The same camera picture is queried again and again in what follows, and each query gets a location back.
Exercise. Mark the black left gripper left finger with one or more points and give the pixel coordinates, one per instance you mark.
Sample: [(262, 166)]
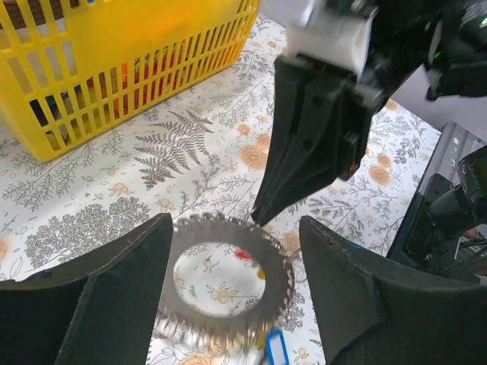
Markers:
[(98, 308)]

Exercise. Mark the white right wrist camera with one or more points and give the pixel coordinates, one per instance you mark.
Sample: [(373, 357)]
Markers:
[(336, 33)]

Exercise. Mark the yellow plastic shopping basket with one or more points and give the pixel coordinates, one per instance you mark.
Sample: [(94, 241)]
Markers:
[(70, 70)]

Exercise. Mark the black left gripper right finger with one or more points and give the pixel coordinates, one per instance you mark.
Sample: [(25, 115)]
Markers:
[(371, 310)]

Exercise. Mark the yellow key tag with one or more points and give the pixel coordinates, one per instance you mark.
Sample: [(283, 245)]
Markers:
[(261, 274)]

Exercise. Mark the blue key tag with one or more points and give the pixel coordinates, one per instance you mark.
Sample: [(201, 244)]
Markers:
[(276, 352)]

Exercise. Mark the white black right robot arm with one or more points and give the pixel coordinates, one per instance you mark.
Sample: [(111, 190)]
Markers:
[(439, 216)]

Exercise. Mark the red key tag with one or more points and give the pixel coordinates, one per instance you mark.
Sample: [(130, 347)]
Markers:
[(243, 255)]

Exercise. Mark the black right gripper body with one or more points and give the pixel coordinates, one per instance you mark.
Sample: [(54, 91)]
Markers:
[(448, 38)]

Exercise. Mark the floral patterned table mat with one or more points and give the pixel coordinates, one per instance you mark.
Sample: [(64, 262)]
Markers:
[(200, 151)]

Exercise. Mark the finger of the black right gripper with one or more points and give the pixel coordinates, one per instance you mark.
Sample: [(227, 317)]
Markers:
[(280, 186), (332, 131)]

